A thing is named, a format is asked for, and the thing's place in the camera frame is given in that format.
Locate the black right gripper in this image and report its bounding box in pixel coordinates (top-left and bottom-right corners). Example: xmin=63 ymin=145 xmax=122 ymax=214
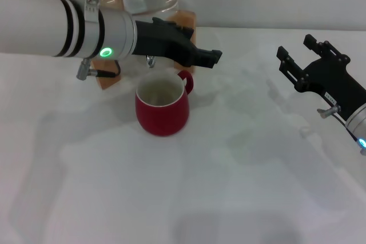
xmin=276 ymin=34 xmax=366 ymax=125

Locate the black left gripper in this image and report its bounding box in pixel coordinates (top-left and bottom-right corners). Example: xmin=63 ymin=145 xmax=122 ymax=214
xmin=132 ymin=17 xmax=224 ymax=69

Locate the red ceramic cup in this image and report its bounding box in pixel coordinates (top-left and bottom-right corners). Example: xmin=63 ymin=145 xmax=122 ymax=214
xmin=134 ymin=69 xmax=195 ymax=137

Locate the wooden dispenser stand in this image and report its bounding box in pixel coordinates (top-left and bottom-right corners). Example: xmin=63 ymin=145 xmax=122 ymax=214
xmin=91 ymin=9 xmax=198 ymax=91

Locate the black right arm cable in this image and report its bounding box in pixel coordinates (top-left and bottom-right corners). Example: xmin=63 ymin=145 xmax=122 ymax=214
xmin=316 ymin=105 xmax=366 ymax=156

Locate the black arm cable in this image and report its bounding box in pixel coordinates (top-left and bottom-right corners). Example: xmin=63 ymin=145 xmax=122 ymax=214
xmin=316 ymin=105 xmax=366 ymax=156
xmin=75 ymin=55 xmax=122 ymax=81

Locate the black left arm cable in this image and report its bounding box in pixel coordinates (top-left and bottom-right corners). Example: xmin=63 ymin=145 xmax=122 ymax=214
xmin=75 ymin=55 xmax=122 ymax=81

